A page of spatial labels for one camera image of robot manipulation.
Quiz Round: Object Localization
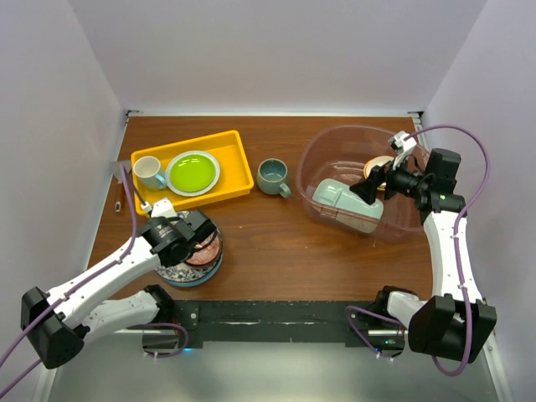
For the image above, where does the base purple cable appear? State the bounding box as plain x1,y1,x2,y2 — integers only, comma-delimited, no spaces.
343,307,404,361
142,322,192,359

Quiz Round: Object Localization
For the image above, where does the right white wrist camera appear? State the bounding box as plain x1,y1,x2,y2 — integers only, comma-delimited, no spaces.
388,131,417,170

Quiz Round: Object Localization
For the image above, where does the teal speckled ceramic mug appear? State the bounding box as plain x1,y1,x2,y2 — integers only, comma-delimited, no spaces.
256,158,291,198

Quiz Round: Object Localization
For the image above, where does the red patterned black-rimmed bowl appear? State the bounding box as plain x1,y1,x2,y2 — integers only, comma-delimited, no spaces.
185,230,221,266

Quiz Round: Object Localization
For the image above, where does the clear pink plastic bin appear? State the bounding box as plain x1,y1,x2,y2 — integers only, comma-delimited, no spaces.
296,125,423,241

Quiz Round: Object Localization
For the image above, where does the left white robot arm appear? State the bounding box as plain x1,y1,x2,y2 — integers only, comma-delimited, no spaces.
21,210,217,369

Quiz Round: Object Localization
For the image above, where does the metal scraper wooden handle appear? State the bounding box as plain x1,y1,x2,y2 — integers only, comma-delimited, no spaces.
110,160,131,214

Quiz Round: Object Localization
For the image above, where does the white light-blue mug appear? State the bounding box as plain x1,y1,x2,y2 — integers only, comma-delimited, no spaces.
132,156,167,191

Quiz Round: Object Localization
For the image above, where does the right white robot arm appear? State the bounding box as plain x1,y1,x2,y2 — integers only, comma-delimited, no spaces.
350,148,497,366

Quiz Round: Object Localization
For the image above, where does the light-blue bottom plate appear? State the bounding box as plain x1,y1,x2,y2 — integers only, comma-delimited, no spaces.
156,253,224,288

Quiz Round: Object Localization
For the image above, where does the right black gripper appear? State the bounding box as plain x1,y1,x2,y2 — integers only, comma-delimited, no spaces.
349,151,430,205

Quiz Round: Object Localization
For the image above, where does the light-blue scalloped plate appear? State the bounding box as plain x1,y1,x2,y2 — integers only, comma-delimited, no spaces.
165,151,220,197

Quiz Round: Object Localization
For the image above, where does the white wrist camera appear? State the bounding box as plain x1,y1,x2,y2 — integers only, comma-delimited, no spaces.
142,198,177,218
388,131,417,170

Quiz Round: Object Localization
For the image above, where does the green plate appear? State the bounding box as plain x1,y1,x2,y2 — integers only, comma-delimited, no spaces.
169,154,215,193

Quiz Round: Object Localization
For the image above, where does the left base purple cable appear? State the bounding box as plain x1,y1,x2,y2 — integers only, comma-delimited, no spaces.
142,322,192,359

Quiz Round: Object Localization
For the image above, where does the yellow plastic tray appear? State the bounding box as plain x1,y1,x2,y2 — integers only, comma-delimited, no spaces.
131,130,254,210

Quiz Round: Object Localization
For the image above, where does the light-teal divided rectangular dish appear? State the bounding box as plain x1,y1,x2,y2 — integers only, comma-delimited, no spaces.
312,178,384,234

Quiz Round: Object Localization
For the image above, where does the blue floral plate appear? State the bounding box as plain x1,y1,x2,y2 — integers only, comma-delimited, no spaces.
155,228,224,288

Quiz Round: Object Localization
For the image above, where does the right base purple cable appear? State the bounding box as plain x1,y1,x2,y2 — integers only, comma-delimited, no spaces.
343,307,404,361

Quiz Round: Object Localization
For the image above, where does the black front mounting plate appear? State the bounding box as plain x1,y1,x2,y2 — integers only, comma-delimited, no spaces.
142,301,405,353

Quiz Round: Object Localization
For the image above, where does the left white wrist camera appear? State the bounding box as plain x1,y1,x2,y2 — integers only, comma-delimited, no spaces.
142,198,177,218

